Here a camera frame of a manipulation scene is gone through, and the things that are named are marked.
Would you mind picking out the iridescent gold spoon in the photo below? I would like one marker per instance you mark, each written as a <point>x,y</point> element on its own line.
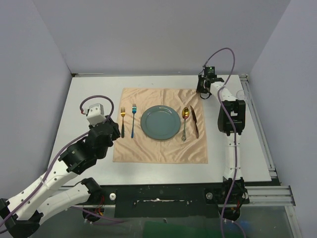
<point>185,115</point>

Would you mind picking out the peach satin cloth napkin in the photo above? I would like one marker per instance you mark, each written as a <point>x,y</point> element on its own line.
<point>142,149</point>

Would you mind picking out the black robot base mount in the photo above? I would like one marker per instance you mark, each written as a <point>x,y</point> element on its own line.
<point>171,200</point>

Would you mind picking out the clear drinking glass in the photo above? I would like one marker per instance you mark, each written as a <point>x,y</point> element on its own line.
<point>241,95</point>

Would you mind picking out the blue fork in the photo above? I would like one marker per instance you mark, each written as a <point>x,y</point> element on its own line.
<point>134,110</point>

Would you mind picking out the copper table knife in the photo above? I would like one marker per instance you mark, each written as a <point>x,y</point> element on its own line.
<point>195,122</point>

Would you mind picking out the gold fork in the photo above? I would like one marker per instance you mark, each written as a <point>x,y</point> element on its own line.
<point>122,113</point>

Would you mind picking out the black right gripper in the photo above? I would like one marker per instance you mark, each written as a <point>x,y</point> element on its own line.
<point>199,89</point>

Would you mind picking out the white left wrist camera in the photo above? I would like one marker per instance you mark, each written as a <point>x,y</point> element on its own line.
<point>95,114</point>

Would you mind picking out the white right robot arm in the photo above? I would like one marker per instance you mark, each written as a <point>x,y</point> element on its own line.
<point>231,119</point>

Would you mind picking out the teal round plate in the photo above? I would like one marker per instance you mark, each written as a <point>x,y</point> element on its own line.
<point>160,122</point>

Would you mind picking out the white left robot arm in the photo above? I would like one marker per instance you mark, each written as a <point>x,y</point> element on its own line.
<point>23,214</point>

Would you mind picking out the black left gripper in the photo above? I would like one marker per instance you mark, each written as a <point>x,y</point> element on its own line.
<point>116,134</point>

